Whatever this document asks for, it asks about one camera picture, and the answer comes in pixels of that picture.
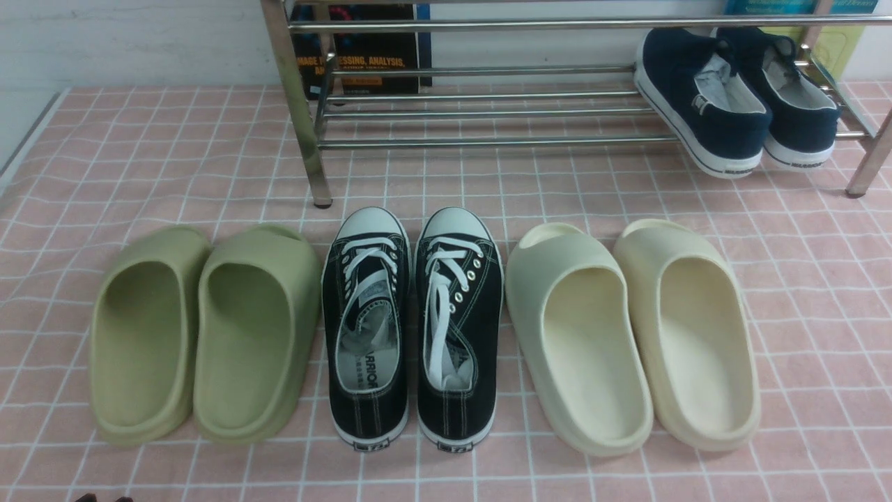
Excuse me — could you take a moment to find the navy slip-on shoe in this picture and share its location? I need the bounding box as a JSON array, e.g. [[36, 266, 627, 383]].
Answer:
[[633, 28, 772, 180], [714, 26, 840, 172]]

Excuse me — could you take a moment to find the stainless steel shoe rack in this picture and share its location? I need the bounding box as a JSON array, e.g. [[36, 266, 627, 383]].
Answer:
[[261, 1, 890, 208]]

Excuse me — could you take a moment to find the right black canvas sneaker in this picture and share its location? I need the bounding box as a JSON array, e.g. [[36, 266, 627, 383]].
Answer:
[[415, 207, 505, 453]]

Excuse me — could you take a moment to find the black canvas sneaker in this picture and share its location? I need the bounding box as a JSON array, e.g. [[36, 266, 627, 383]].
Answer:
[[321, 206, 410, 453], [415, 207, 505, 453]]

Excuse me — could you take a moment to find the left black canvas sneaker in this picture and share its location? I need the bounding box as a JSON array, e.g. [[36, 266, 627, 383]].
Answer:
[[321, 206, 410, 453]]

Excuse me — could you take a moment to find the left cream slide slipper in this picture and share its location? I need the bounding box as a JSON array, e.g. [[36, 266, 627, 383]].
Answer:
[[505, 222, 654, 457]]

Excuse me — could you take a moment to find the cream slide slipper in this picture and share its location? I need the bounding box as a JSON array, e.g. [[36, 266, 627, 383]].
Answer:
[[613, 219, 761, 452], [505, 222, 654, 457]]

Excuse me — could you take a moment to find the right green slide slipper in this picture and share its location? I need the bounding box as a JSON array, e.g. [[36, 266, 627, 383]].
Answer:
[[192, 223, 322, 443]]

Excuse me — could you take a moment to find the green slide slipper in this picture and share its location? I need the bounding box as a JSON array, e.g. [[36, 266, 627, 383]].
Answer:
[[89, 225, 213, 447], [192, 223, 322, 443]]

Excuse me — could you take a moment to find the black image processing book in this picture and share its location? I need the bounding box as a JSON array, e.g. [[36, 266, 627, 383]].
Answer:
[[292, 3, 432, 100]]

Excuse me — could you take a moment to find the right cream slide slipper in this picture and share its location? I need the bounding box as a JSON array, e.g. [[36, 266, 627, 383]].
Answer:
[[613, 219, 761, 452]]

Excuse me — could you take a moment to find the left green slide slipper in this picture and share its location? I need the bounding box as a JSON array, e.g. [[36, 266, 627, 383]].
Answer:
[[89, 225, 213, 447]]

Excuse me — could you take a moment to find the pink checkered tablecloth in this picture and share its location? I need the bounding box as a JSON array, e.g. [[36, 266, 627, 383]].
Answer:
[[1, 86, 890, 501]]

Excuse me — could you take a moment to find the teal and yellow book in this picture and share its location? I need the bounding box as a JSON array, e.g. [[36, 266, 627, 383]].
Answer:
[[723, 1, 878, 79]]

